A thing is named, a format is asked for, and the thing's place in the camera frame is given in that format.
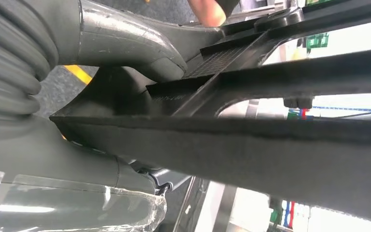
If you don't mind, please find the person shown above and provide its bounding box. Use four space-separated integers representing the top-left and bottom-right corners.
187 0 241 28

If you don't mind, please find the steel frame workbench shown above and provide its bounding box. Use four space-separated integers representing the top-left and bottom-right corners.
172 176 241 232

